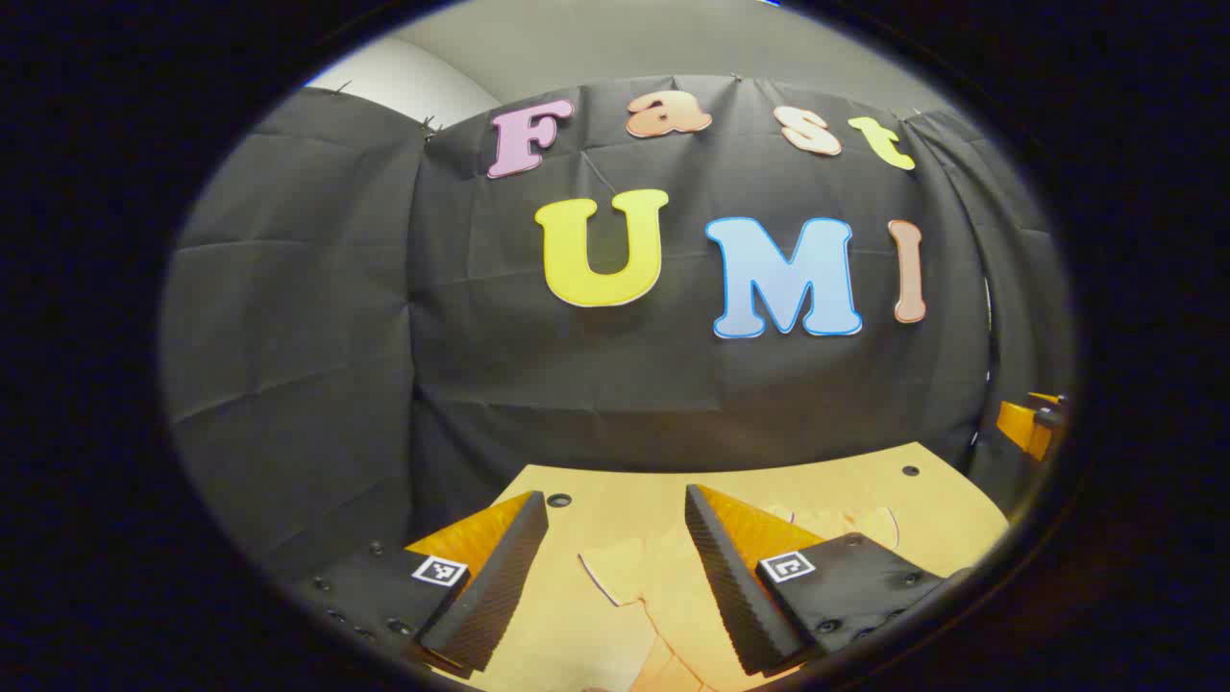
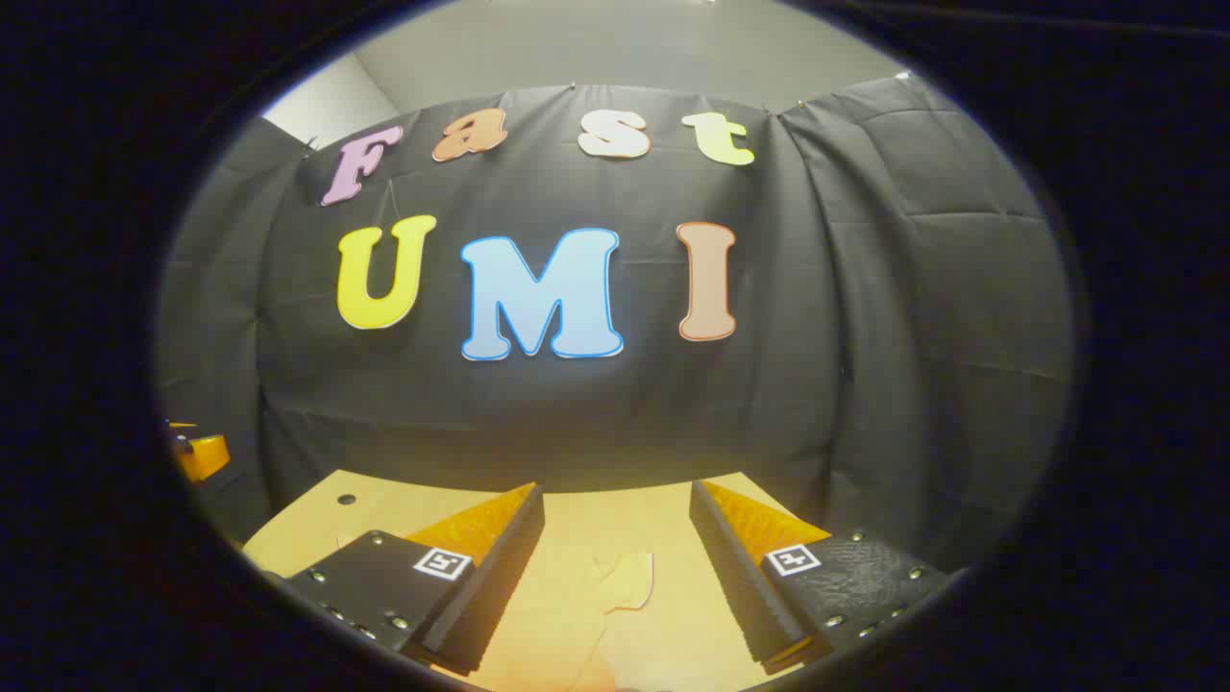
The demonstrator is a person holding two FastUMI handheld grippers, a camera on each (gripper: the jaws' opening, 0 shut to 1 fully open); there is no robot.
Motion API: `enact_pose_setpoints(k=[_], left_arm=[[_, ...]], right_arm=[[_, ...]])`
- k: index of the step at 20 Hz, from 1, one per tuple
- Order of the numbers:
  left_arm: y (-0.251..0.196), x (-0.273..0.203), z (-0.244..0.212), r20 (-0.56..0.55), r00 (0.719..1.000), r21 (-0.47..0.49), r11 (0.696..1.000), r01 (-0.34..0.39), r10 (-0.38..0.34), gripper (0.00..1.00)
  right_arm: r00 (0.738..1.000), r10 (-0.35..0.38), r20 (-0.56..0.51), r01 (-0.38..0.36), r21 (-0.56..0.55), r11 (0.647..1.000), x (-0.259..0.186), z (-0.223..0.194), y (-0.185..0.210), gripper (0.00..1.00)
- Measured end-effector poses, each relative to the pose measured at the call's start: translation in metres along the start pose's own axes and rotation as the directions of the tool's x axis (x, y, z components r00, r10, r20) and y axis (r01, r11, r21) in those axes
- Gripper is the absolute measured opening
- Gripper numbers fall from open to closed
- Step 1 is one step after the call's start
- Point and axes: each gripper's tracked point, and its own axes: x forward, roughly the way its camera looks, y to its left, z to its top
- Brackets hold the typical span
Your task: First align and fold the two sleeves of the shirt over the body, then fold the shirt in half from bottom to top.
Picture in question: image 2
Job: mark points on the black backdrop cloth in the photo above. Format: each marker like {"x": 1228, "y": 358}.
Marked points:
{"x": 577, "y": 413}

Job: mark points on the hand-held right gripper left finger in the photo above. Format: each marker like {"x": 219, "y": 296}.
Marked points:
{"x": 500, "y": 577}

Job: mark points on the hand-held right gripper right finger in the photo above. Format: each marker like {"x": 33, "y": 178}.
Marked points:
{"x": 738, "y": 577}

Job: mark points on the orange T-shirt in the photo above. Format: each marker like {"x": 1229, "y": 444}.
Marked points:
{"x": 625, "y": 581}

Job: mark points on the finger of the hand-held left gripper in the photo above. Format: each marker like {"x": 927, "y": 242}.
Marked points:
{"x": 200, "y": 457}

